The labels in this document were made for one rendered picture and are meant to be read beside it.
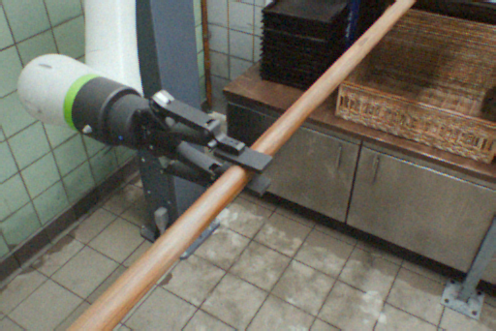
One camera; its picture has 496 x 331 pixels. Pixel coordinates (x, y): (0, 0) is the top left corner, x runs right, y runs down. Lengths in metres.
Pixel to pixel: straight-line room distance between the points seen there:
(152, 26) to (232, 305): 1.07
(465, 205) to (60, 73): 1.43
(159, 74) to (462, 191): 1.09
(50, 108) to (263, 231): 1.51
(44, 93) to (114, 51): 0.18
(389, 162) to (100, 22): 1.20
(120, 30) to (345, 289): 1.41
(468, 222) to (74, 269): 1.54
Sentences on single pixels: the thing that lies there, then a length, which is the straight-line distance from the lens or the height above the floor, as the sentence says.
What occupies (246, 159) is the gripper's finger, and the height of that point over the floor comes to 1.22.
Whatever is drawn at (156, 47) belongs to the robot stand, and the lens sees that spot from 1.47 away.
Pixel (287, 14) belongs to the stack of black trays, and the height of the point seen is 0.89.
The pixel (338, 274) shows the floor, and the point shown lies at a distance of 2.01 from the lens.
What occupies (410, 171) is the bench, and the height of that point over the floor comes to 0.48.
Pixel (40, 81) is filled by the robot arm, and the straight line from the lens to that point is 0.75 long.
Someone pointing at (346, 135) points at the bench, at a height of 0.55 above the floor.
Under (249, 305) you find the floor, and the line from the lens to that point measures 1.89.
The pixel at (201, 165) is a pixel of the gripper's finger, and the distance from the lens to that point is 0.63.
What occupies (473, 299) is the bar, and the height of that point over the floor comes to 0.01.
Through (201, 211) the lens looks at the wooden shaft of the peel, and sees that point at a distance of 0.52.
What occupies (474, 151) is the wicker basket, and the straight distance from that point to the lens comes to 1.73.
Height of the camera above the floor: 1.58
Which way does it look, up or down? 40 degrees down
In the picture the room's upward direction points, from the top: straight up
